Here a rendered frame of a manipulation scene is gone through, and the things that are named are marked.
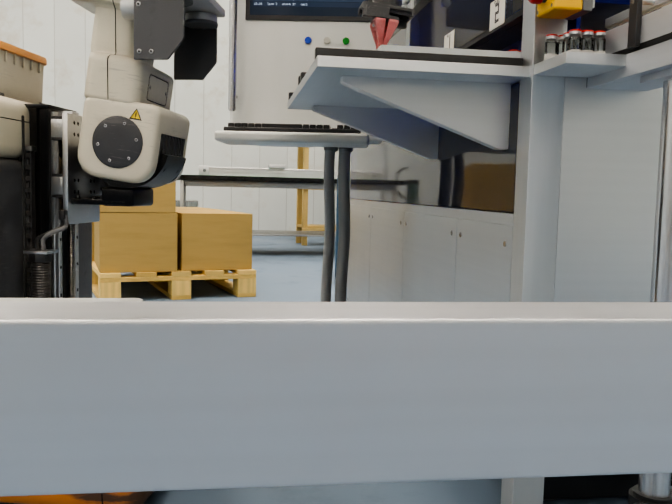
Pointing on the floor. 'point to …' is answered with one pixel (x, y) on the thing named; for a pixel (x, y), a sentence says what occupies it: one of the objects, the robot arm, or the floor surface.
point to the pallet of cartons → (172, 248)
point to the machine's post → (535, 194)
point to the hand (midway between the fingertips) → (380, 55)
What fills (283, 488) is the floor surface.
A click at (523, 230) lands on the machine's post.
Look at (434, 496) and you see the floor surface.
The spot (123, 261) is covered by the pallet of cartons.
